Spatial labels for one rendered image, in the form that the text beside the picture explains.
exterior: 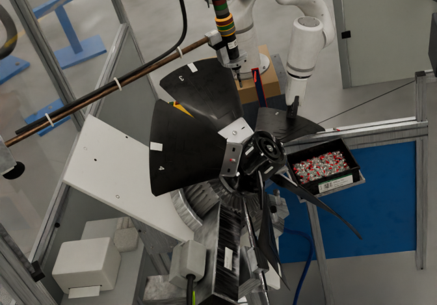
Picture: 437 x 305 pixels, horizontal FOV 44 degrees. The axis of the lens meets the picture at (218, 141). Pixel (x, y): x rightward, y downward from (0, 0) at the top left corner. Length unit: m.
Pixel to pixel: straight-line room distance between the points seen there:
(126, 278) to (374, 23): 2.28
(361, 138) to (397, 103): 1.50
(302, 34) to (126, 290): 0.92
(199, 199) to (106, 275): 0.40
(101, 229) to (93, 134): 0.52
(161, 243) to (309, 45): 0.71
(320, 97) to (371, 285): 1.45
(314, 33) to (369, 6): 1.86
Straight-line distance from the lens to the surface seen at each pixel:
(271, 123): 1.70
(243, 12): 2.04
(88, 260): 1.72
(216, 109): 1.52
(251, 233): 1.42
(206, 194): 1.48
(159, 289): 1.73
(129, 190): 1.46
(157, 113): 1.27
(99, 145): 1.50
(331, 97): 3.62
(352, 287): 2.62
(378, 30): 3.49
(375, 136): 2.04
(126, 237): 1.85
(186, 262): 1.33
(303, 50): 1.57
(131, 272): 1.78
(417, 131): 2.06
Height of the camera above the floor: 2.17
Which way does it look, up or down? 39 degrees down
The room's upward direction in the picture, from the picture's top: 17 degrees counter-clockwise
